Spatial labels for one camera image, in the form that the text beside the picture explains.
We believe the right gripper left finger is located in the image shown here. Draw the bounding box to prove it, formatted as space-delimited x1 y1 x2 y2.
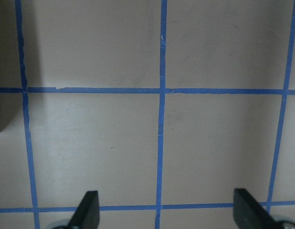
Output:
67 191 100 229

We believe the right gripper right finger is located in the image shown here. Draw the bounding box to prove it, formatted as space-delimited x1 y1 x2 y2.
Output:
233 188 279 229

